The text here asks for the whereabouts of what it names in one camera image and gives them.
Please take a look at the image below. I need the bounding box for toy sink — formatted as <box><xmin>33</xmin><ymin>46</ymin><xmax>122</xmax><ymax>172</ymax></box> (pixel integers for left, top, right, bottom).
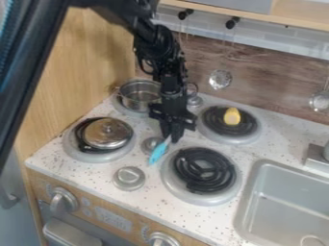
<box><xmin>232</xmin><ymin>159</ymin><xmax>329</xmax><ymax>246</ymax></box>

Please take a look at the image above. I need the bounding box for black hook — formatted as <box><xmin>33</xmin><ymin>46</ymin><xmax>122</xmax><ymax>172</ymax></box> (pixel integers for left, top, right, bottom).
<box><xmin>224</xmin><ymin>15</ymin><xmax>242</xmax><ymax>31</ymax></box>
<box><xmin>176</xmin><ymin>8</ymin><xmax>196</xmax><ymax>21</ymax></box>

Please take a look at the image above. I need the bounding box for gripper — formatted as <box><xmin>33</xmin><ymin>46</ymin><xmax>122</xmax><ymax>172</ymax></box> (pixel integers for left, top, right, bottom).
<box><xmin>147</xmin><ymin>73</ymin><xmax>200</xmax><ymax>144</ymax></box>

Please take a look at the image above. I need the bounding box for tap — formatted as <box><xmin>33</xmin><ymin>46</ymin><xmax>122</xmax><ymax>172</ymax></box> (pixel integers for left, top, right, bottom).
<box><xmin>300</xmin><ymin>139</ymin><xmax>329</xmax><ymax>169</ymax></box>

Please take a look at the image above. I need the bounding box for silver ladle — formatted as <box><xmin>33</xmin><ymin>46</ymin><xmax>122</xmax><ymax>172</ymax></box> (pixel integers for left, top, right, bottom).
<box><xmin>308</xmin><ymin>76</ymin><xmax>329</xmax><ymax>112</ymax></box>

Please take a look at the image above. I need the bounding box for silver strainer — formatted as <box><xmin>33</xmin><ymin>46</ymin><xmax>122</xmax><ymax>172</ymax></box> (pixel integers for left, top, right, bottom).
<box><xmin>208</xmin><ymin>68</ymin><xmax>235</xmax><ymax>91</ymax></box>

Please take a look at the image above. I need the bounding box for toy stove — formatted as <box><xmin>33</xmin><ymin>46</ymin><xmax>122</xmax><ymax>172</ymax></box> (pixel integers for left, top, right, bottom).
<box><xmin>62</xmin><ymin>76</ymin><xmax>264</xmax><ymax>208</ymax></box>

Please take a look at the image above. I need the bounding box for silver pot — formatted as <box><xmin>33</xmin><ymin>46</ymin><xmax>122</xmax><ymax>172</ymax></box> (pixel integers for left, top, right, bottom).
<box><xmin>113</xmin><ymin>79</ymin><xmax>165</xmax><ymax>113</ymax></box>

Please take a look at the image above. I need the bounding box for yellow toy corn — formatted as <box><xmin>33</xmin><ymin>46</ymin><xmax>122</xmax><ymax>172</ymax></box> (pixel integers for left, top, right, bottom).
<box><xmin>222</xmin><ymin>107</ymin><xmax>243</xmax><ymax>127</ymax></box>

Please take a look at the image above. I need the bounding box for blue spoon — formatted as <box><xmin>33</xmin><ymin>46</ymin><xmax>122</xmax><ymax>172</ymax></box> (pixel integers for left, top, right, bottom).
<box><xmin>146</xmin><ymin>135</ymin><xmax>174</xmax><ymax>166</ymax></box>

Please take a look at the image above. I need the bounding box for silver lid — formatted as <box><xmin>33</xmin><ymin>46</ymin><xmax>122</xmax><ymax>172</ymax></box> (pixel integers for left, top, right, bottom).
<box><xmin>82</xmin><ymin>117</ymin><xmax>136</xmax><ymax>150</ymax></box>

